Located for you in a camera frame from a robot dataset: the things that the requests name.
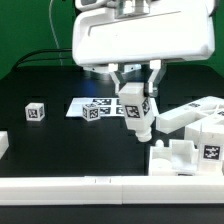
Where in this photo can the white front barrier rail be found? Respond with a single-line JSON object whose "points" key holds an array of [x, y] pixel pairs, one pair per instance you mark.
{"points": [[111, 190]]}

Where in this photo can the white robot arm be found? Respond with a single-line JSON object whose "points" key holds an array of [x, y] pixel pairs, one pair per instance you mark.
{"points": [[123, 9]]}

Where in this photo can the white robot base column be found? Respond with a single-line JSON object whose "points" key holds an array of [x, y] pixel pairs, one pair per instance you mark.
{"points": [[101, 72]]}

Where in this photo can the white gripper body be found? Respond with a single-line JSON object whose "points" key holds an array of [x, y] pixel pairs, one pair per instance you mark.
{"points": [[173, 30]]}

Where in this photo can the white chair back assembly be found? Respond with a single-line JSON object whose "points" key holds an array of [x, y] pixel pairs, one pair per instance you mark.
{"points": [[200, 118]]}

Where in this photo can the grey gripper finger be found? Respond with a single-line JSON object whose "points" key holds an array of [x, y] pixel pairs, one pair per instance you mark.
{"points": [[158, 68], [116, 76]]}

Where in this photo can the small white tagged block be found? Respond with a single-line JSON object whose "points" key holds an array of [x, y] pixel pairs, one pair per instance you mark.
{"points": [[35, 111]]}

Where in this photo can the white tagged cube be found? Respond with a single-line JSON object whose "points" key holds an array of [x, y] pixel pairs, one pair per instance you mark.
{"points": [[90, 112]]}

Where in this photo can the white chair seat frame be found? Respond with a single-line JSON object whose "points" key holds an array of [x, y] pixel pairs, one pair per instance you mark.
{"points": [[180, 158]]}

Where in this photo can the white sheet with tags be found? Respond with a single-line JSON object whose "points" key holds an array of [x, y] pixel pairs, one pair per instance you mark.
{"points": [[109, 107]]}

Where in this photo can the white part at left edge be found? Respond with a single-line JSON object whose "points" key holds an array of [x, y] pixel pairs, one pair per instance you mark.
{"points": [[4, 144]]}

